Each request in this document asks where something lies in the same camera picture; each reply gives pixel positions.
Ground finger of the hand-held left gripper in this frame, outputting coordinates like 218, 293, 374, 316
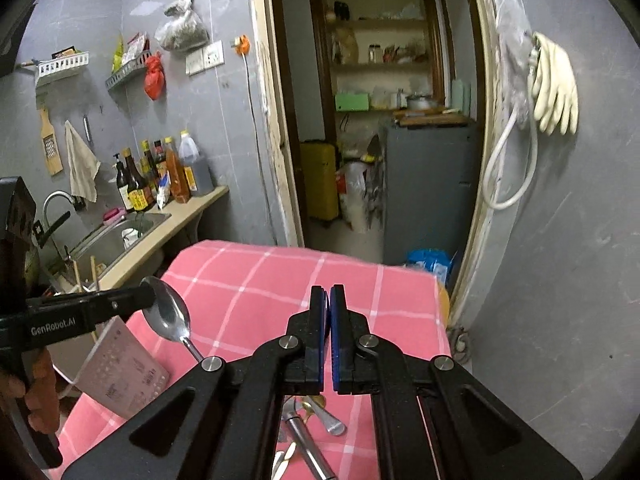
29, 282, 156, 332

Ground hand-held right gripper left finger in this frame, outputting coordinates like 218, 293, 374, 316
60, 285, 331, 480

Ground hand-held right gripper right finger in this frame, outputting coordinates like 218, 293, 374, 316
330, 284, 584, 480

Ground steel spoon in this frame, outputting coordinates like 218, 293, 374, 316
141, 276, 206, 362

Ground person's left hand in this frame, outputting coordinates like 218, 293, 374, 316
0, 347, 62, 436

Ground steel sink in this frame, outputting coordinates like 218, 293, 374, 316
65, 210, 172, 281

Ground pink checked tablecloth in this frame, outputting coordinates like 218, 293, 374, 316
50, 240, 453, 480

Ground white printed cardboard box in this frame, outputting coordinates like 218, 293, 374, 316
76, 317, 172, 420

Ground steel faucet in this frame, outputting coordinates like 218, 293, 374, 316
42, 190, 87, 261

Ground dark sauce bottle yellow label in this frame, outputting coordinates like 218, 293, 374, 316
122, 147, 152, 212

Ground beige kitchen counter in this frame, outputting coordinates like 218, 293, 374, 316
95, 185, 230, 291

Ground blue packet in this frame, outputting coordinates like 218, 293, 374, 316
405, 249, 454, 287

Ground beige dish towel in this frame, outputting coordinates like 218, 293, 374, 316
64, 120, 101, 203

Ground wooden grater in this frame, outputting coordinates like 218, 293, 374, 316
37, 105, 64, 177

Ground orange oil bottle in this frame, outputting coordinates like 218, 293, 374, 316
164, 136, 191, 205

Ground slim dark sauce bottle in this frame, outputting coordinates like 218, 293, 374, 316
140, 140, 159, 196

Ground white plastic bag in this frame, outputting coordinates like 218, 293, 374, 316
335, 160, 386, 234

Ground red capped sauce bottle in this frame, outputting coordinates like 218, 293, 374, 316
152, 140, 169, 182

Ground yellow suitcase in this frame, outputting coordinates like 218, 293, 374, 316
300, 141, 341, 221

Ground large dark vinegar jug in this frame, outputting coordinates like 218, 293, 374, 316
178, 130, 215, 197

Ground grey cabinet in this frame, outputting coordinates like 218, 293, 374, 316
382, 117, 482, 268

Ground red plastic bag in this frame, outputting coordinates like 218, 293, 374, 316
144, 51, 165, 102

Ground green box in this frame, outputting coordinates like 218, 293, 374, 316
335, 92, 371, 113

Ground wooden cutting board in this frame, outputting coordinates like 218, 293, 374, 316
392, 107, 471, 129

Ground red and white packet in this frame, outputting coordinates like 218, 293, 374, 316
125, 32, 150, 64

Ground metal pot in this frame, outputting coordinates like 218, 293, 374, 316
405, 92, 441, 111

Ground wooden shelf unit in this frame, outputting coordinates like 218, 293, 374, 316
307, 0, 448, 112

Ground plastic bag of dried herbs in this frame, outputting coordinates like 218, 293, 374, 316
154, 0, 210, 52

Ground cream rubber gloves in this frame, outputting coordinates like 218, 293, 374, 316
530, 31, 580, 136

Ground rounded steel utensil handle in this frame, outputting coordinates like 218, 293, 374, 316
300, 400, 347, 437

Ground thick steel utensil handle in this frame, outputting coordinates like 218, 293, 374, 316
281, 400, 337, 480

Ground worn door frame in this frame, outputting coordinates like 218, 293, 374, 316
247, 0, 507, 322

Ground white wall rack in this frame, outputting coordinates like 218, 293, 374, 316
35, 50, 90, 88

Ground white hose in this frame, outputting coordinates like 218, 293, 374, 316
481, 45, 540, 211

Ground white wall cord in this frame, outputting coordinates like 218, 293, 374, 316
244, 54, 282, 241

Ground grey wall rack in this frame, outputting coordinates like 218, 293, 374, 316
105, 52, 151, 92

